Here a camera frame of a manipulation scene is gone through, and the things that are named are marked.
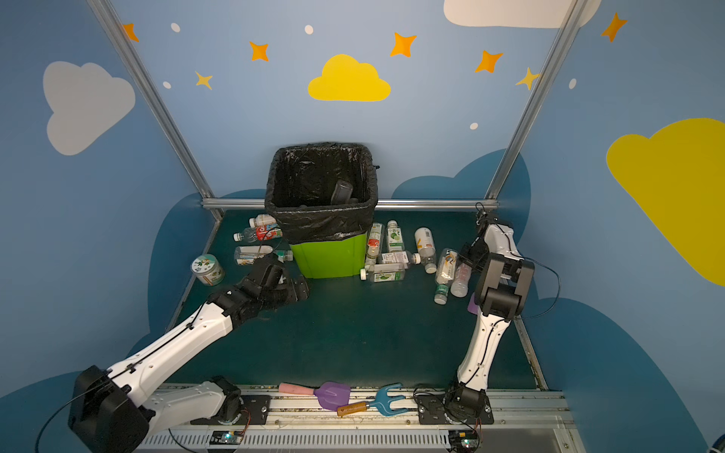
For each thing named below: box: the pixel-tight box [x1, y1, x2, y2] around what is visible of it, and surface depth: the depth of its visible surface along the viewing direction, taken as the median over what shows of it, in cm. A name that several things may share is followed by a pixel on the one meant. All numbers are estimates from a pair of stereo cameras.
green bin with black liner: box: [265, 142, 379, 280], surface depth 90 cm
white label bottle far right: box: [414, 226, 438, 275], surface depth 107 cm
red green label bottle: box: [233, 223, 284, 243], surface depth 113 cm
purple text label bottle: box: [381, 251, 422, 266], surface depth 106 cm
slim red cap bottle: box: [450, 262, 473, 299], surface depth 97 cm
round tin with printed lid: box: [190, 253, 225, 286], surface depth 97 cm
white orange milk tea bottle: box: [248, 213, 277, 228], surface depth 116 cm
